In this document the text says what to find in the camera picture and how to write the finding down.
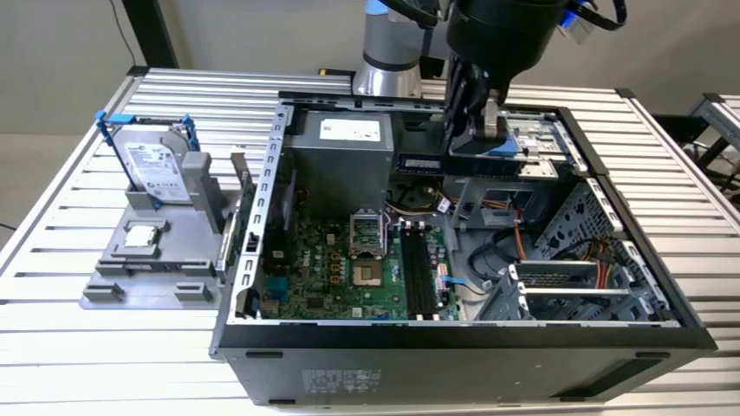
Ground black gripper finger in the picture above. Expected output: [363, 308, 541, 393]
[445, 55, 466, 152]
[455, 64, 498, 152]

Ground black RAM slot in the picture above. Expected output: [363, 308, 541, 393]
[401, 224, 419, 316]
[419, 224, 439, 316]
[413, 224, 431, 316]
[407, 224, 426, 316]

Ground blue plastic drive latch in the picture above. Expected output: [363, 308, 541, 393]
[483, 132, 517, 158]

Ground metal drive cage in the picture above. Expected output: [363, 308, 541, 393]
[449, 110, 561, 229]

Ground grey power supply unit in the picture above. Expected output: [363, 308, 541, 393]
[282, 110, 405, 218]

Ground metal socket cover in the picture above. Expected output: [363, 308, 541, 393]
[347, 209, 387, 257]

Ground socket locking lever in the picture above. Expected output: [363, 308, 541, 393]
[379, 218, 401, 257]

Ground metal disk bay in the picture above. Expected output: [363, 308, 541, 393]
[478, 258, 657, 324]

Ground green motherboard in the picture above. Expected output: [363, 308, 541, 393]
[257, 214, 463, 322]

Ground green graphics card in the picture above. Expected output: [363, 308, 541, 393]
[221, 145, 258, 283]

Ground aluminium side table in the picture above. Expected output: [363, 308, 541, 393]
[683, 93, 740, 192]

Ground CPU socket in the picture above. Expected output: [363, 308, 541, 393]
[350, 257, 387, 287]

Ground hard disk in blue carrier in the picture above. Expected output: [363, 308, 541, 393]
[94, 110, 201, 209]

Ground grey parts rack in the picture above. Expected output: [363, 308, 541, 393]
[79, 151, 241, 311]

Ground black PC case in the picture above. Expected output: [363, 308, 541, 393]
[206, 89, 718, 408]

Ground silver CPU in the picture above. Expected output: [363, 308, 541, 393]
[123, 224, 161, 248]

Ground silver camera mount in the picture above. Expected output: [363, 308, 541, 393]
[481, 98, 507, 140]

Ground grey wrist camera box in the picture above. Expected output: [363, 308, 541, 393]
[557, 0, 595, 44]

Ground black camera cable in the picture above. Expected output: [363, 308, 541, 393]
[379, 0, 630, 32]

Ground bundled black yellow wires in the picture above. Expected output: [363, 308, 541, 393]
[383, 184, 451, 218]

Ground orange data cable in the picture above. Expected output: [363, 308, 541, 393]
[482, 198, 526, 263]

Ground thick black cable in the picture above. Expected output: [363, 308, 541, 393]
[465, 240, 513, 300]

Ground yellow red power wires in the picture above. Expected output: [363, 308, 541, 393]
[587, 237, 617, 290]

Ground black upright post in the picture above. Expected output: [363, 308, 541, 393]
[117, 0, 179, 70]

